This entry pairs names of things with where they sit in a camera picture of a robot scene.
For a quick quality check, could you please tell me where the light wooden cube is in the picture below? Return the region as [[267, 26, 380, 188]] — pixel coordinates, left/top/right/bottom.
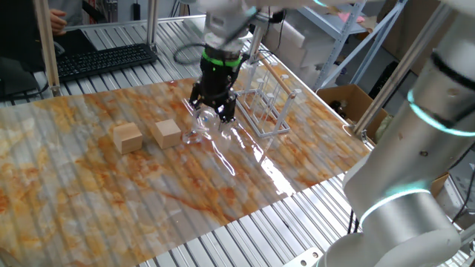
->
[[150, 118, 183, 150], [112, 122, 144, 155]]

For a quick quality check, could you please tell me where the olive green bag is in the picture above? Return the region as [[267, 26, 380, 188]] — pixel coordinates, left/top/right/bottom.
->
[[373, 113, 394, 149]]

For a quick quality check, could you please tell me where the clear glass cup with handle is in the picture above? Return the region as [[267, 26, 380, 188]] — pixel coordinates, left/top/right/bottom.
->
[[180, 105, 240, 146]]

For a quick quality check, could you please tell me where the silver perforated base plate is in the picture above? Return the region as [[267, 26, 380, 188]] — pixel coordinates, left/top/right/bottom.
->
[[281, 247, 324, 267]]

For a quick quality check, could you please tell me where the aluminium frame post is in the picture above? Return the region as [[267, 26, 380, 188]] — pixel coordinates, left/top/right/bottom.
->
[[247, 22, 263, 65], [351, 3, 452, 144], [145, 0, 160, 47]]

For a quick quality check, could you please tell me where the bare person hand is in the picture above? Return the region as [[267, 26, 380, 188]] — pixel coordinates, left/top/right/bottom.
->
[[49, 9, 68, 37]]

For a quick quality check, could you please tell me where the grey sleeved forearm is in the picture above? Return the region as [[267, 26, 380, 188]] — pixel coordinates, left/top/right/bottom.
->
[[47, 0, 82, 27]]

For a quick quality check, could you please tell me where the white metal shelf frame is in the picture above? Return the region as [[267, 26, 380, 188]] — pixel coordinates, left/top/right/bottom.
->
[[296, 1, 405, 92]]

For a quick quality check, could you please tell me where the open cardboard box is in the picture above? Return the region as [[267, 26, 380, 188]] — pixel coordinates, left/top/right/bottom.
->
[[315, 84, 390, 131]]

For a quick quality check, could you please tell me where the brown cardboard board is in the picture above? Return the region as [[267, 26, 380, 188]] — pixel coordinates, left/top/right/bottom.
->
[[378, 0, 442, 75]]

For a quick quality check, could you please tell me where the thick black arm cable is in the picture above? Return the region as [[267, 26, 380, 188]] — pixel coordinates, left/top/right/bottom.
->
[[173, 41, 209, 67]]

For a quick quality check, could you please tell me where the black base cable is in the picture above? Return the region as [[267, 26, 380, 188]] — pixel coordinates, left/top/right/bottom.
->
[[347, 209, 360, 235]]

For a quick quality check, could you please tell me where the orange marble pattern mat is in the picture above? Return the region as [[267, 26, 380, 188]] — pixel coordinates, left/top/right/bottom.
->
[[0, 65, 378, 267]]

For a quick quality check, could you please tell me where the tan upright frame post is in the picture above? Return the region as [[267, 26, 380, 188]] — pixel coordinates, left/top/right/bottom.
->
[[32, 0, 62, 98]]

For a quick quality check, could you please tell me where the black flat pad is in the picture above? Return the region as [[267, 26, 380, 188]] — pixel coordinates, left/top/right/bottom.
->
[[55, 28, 98, 56]]

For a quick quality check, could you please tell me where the black keyboard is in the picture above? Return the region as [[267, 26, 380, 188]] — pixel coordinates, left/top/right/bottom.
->
[[55, 43, 158, 83]]

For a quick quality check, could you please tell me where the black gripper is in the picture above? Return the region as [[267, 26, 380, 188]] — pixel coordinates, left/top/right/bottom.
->
[[188, 62, 240, 124]]

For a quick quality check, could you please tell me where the white wire cup rack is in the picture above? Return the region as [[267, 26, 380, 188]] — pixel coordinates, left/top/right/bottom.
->
[[232, 55, 304, 139]]

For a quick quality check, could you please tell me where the pink cloth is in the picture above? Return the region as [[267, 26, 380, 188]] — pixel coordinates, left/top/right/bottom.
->
[[337, 13, 367, 24]]

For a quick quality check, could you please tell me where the black monitor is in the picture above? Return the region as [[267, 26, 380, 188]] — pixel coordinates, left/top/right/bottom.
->
[[0, 0, 49, 101]]

